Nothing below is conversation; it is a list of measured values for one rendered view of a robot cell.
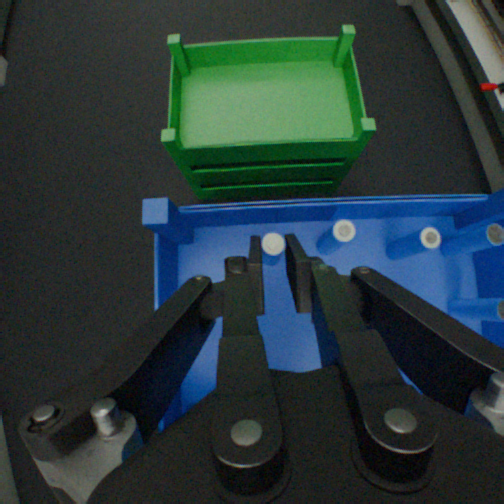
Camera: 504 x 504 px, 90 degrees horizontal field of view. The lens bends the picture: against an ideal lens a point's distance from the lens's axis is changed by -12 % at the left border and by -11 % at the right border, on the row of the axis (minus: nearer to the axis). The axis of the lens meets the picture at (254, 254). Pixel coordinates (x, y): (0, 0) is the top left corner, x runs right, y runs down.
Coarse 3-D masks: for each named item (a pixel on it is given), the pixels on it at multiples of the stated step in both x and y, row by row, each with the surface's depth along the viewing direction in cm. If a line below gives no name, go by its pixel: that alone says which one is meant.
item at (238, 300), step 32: (224, 288) 12; (224, 320) 10; (256, 320) 9; (224, 352) 7; (256, 352) 7; (224, 384) 6; (256, 384) 6; (224, 416) 5; (256, 416) 5; (224, 448) 4; (256, 448) 4; (224, 480) 4; (256, 480) 4
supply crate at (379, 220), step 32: (160, 224) 20; (192, 224) 26; (224, 224) 26; (256, 224) 27; (288, 224) 27; (320, 224) 27; (384, 224) 27; (416, 224) 27; (448, 224) 27; (480, 224) 24; (160, 256) 22; (192, 256) 27; (224, 256) 27; (320, 256) 27; (352, 256) 26; (384, 256) 26; (416, 256) 26; (480, 256) 25; (160, 288) 22; (288, 288) 26; (416, 288) 26; (448, 288) 26; (480, 288) 25; (288, 320) 26; (480, 320) 25; (288, 352) 25; (192, 384) 25
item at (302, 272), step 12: (288, 240) 19; (288, 252) 19; (300, 252) 16; (288, 264) 19; (300, 264) 14; (288, 276) 20; (300, 276) 15; (300, 288) 15; (300, 300) 15; (300, 312) 15
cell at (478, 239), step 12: (480, 228) 21; (492, 228) 20; (444, 240) 26; (456, 240) 24; (468, 240) 22; (480, 240) 21; (492, 240) 20; (444, 252) 26; (456, 252) 24; (468, 252) 23
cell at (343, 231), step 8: (336, 224) 21; (344, 224) 20; (352, 224) 21; (328, 232) 22; (336, 232) 20; (344, 232) 20; (352, 232) 20; (320, 240) 25; (328, 240) 22; (336, 240) 20; (344, 240) 20; (320, 248) 25; (328, 248) 23; (336, 248) 23
